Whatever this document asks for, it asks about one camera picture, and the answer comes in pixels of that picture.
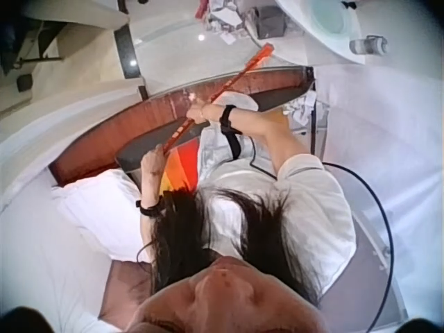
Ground black chair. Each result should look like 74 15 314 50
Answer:
0 19 67 93

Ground grey box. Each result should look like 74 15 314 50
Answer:
252 5 289 41

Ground crumpled white paper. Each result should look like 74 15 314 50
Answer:
282 92 318 123

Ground black cable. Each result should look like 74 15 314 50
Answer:
248 137 395 333

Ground heap of crumpled papers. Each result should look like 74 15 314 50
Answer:
203 0 259 46

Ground grey capped bottle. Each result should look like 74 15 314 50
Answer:
348 34 389 56

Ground person's left hand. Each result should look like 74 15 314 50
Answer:
139 144 171 208

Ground white sink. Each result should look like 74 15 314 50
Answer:
273 0 368 66

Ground rainbow striped cloth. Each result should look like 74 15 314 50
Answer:
158 137 203 196

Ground black wrist band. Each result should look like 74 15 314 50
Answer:
218 103 244 161
135 196 164 219

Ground person's right hand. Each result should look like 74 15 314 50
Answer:
186 102 223 126

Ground long orange stick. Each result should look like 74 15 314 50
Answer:
162 42 277 154

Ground white pillow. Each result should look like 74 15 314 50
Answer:
51 169 153 264

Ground brown wooden headboard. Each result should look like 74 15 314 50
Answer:
48 65 315 185

